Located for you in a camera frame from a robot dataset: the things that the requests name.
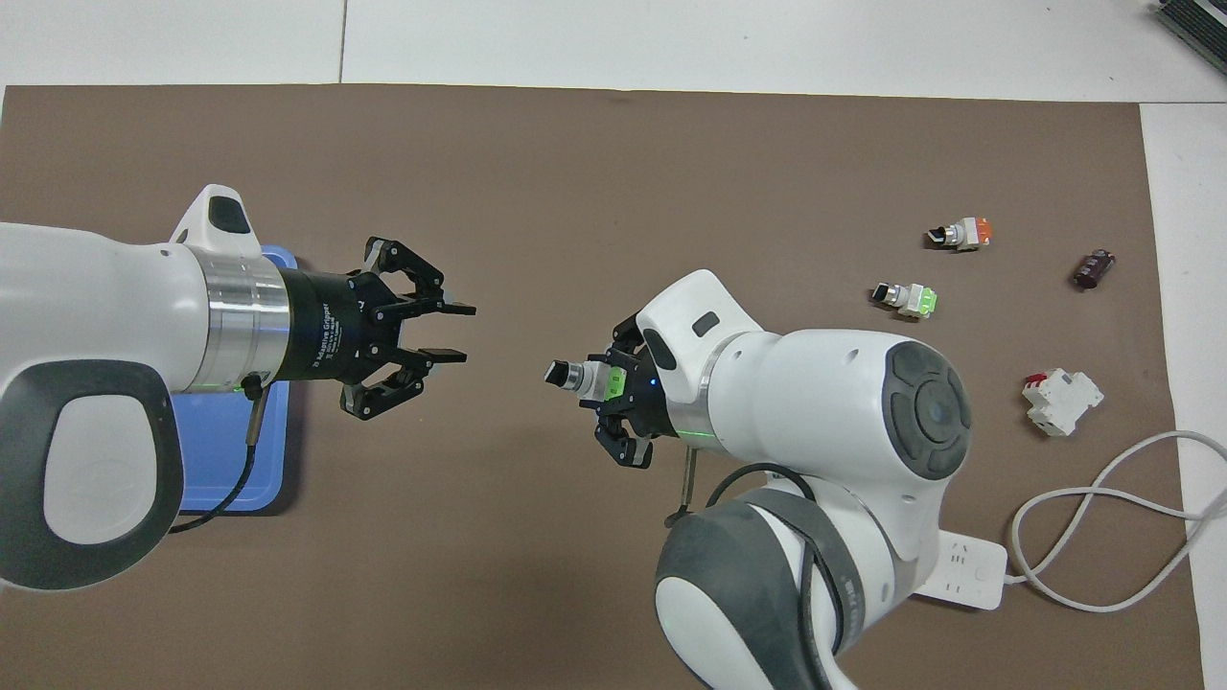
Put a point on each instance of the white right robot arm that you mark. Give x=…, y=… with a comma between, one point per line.
x=815, y=402

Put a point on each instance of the grey ribbed metal device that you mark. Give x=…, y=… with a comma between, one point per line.
x=1198, y=19

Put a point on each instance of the green selector switch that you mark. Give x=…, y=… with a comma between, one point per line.
x=909, y=300
x=590, y=380

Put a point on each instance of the white power strip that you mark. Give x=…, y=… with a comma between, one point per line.
x=968, y=575

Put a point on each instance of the white circuit breaker red lever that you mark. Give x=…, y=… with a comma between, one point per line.
x=1066, y=402

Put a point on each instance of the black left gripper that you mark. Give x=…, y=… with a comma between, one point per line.
x=326, y=326

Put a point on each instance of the orange selector switch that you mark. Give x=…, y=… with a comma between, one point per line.
x=966, y=233

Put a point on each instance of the small dark cylindrical capacitor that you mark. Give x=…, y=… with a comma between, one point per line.
x=1094, y=269

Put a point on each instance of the brown table mat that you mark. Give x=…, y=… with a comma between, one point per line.
x=575, y=172

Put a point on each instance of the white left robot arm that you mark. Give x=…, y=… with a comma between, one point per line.
x=96, y=307

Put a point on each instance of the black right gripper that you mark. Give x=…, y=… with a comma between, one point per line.
x=671, y=402

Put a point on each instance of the blue plastic tray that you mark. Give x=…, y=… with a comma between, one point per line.
x=230, y=460

